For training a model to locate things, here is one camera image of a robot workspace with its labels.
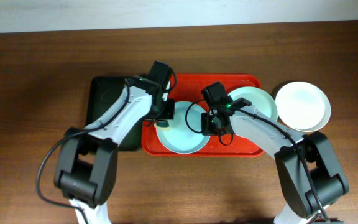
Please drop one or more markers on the red serving tray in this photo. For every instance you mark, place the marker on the red serving tray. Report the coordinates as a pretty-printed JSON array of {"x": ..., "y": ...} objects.
[{"x": 189, "y": 89}]

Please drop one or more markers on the green and yellow sponge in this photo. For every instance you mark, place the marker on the green and yellow sponge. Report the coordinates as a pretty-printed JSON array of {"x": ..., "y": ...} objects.
[{"x": 163, "y": 125}]

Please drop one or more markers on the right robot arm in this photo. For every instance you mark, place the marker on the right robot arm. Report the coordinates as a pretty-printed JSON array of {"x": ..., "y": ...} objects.
[{"x": 310, "y": 175}]

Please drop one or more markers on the pale green plate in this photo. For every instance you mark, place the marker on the pale green plate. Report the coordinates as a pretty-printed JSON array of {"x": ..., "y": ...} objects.
[{"x": 259, "y": 98}]

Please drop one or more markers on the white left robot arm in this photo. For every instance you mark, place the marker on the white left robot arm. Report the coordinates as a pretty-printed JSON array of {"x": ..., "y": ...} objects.
[{"x": 87, "y": 164}]

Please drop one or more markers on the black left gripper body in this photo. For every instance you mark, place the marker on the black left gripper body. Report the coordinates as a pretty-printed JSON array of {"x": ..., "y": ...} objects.
[{"x": 166, "y": 109}]

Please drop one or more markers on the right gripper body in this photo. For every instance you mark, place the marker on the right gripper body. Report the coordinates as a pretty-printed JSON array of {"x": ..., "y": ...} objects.
[{"x": 209, "y": 129}]

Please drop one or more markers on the black water tray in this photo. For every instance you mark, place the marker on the black water tray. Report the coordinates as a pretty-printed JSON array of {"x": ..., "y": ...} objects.
[{"x": 104, "y": 91}]

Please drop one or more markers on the light blue plate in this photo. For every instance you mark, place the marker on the light blue plate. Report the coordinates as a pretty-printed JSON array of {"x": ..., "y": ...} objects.
[{"x": 178, "y": 138}]

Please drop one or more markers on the white plate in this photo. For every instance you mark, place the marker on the white plate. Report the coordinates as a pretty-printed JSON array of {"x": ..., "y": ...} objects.
[{"x": 303, "y": 106}]

